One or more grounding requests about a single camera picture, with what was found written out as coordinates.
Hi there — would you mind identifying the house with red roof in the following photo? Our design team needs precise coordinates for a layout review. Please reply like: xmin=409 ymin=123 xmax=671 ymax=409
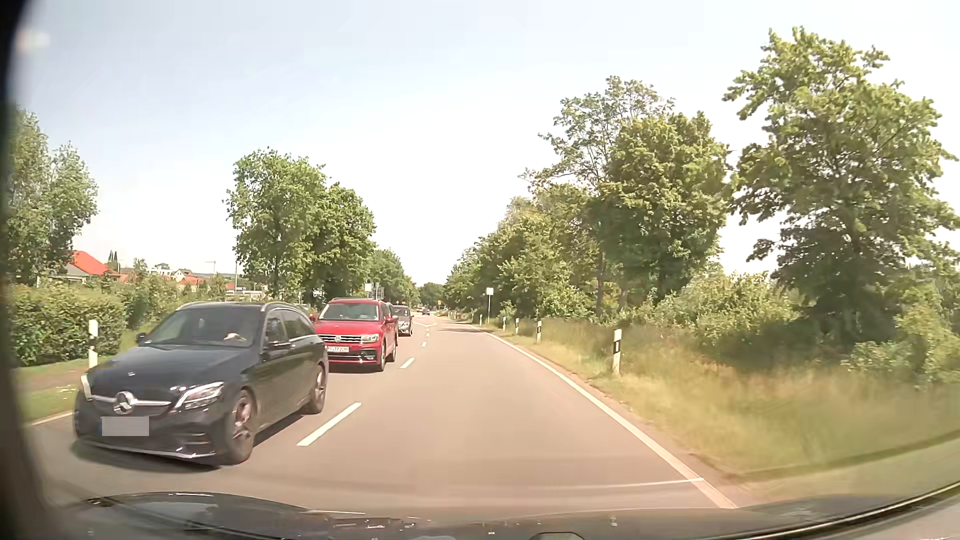
xmin=45 ymin=249 xmax=121 ymax=285

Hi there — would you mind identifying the row of trees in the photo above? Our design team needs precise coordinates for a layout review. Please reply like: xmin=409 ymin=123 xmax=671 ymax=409
xmin=442 ymin=27 xmax=960 ymax=387
xmin=225 ymin=147 xmax=420 ymax=307

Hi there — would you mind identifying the group of houses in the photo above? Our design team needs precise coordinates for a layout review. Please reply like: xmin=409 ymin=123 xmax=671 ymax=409
xmin=120 ymin=266 xmax=267 ymax=295

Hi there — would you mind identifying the mown grass verge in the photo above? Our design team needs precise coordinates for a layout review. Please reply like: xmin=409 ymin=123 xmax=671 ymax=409
xmin=13 ymin=326 xmax=162 ymax=423

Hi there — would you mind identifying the large leafy tree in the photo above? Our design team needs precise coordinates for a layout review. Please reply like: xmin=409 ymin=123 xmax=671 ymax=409
xmin=3 ymin=105 xmax=99 ymax=288

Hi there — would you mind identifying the car's own bonnet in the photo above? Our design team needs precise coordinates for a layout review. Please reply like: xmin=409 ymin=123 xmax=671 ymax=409
xmin=45 ymin=480 xmax=960 ymax=540

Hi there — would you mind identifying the black estate car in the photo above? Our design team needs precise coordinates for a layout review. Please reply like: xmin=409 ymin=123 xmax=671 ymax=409
xmin=72 ymin=300 xmax=330 ymax=467

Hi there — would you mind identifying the grass verge with tall grass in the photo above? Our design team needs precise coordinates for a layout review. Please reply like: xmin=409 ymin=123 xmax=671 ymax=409
xmin=457 ymin=313 xmax=960 ymax=500

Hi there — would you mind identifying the grey asphalt road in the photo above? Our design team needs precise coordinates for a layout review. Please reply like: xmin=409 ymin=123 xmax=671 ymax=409
xmin=26 ymin=313 xmax=740 ymax=520

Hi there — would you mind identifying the green hedge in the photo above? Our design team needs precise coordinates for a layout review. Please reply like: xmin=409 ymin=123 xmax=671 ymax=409
xmin=6 ymin=283 xmax=127 ymax=367

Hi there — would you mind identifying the red car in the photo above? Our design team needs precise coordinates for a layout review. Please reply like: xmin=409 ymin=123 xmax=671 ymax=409
xmin=312 ymin=297 xmax=399 ymax=372

